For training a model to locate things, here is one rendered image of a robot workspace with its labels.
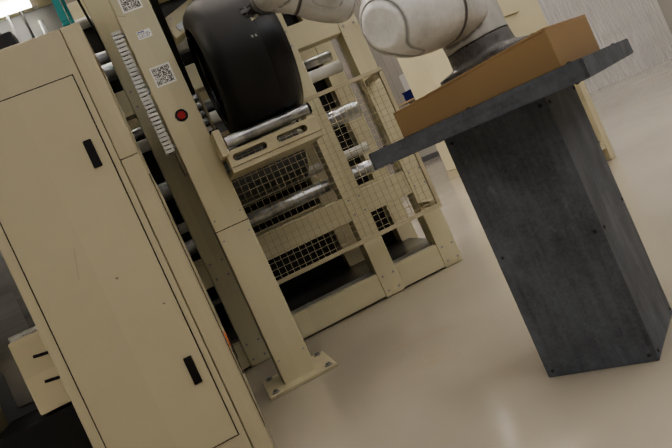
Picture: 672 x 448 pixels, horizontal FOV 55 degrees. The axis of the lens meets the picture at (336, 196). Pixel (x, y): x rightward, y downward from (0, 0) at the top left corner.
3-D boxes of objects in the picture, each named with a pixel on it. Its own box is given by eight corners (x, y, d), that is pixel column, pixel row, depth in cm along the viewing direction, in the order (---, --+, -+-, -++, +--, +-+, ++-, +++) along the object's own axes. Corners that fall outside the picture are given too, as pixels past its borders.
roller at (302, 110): (225, 152, 233) (224, 145, 229) (220, 143, 234) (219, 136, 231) (312, 115, 240) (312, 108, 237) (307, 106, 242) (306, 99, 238)
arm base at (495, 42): (543, 35, 154) (533, 14, 154) (503, 52, 139) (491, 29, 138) (483, 70, 167) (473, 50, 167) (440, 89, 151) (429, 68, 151)
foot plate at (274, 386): (271, 401, 228) (268, 395, 228) (262, 384, 254) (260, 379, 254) (338, 365, 234) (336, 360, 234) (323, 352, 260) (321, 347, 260)
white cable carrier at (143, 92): (166, 154, 233) (110, 32, 232) (166, 156, 238) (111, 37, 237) (177, 149, 234) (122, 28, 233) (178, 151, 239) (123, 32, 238)
